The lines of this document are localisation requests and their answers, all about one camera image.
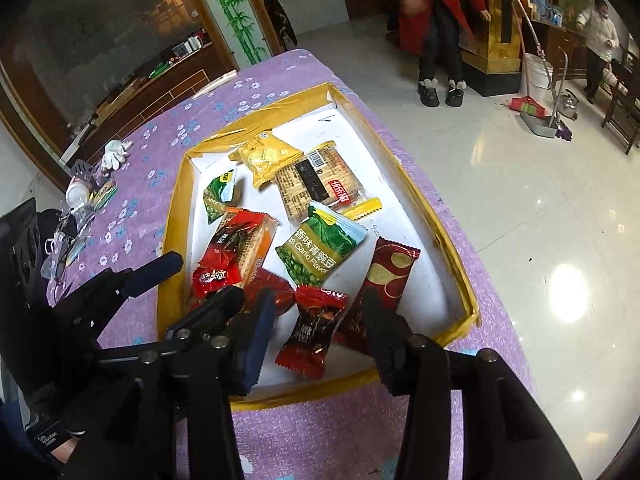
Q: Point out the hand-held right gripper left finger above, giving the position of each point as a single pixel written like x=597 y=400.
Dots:
x=255 y=345

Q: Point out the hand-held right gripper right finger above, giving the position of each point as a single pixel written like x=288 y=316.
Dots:
x=382 y=355

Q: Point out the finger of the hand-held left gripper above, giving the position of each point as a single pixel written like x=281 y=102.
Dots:
x=155 y=270
x=215 y=305

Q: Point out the small red candy packet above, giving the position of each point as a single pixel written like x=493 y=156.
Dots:
x=215 y=277

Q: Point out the large red snack packet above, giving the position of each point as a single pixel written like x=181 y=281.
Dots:
x=310 y=335

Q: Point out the dark red snack packet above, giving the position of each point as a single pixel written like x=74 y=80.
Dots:
x=277 y=287

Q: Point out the orange cracker packet red label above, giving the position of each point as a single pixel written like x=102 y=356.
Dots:
x=240 y=245

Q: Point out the dark red wafer packet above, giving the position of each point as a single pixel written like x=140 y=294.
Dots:
x=385 y=275

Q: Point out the small green snack packet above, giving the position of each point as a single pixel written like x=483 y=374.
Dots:
x=220 y=192

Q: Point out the green pea packet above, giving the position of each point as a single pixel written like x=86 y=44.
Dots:
x=320 y=250

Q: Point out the yellow cardboard box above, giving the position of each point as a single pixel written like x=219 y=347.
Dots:
x=410 y=220

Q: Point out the tan cracker packet black label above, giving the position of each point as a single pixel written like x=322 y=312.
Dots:
x=315 y=185

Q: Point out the yellow snack packet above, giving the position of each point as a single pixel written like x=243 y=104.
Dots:
x=265 y=152

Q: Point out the person's left forearm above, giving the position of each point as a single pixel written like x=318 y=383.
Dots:
x=12 y=440

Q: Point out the person's left hand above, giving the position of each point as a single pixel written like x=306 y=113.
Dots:
x=75 y=420

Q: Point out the iridescent foil packet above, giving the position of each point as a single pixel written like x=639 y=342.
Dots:
x=75 y=252

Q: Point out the eyeglasses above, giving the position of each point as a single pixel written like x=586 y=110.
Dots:
x=60 y=266

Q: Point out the purple floral tablecloth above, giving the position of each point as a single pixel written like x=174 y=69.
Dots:
x=310 y=440

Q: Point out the white glove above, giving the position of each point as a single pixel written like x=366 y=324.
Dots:
x=115 y=155

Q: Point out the grey perforated phone stand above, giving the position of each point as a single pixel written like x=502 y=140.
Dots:
x=82 y=170

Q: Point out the wooden counter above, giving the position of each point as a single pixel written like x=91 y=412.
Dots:
x=150 y=85

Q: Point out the white flat bar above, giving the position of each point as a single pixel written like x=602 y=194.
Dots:
x=217 y=84

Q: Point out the grey dustpan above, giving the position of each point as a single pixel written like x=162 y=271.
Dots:
x=537 y=127

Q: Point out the black jacket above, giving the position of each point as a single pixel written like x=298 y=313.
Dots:
x=277 y=20

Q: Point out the purple mop head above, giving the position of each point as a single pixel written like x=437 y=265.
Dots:
x=564 y=134

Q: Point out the broom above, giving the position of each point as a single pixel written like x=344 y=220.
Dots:
x=527 y=107

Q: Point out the metal kettle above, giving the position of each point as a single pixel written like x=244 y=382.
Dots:
x=567 y=105

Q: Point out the white bucket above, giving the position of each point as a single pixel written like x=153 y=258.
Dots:
x=535 y=77

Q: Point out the wooden chair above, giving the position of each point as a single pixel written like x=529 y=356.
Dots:
x=617 y=120

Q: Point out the gold black pillar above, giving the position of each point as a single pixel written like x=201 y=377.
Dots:
x=495 y=20

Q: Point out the blue bottle packs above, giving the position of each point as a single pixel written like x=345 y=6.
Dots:
x=540 y=0

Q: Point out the bamboo wall panel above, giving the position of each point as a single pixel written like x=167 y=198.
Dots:
x=235 y=15

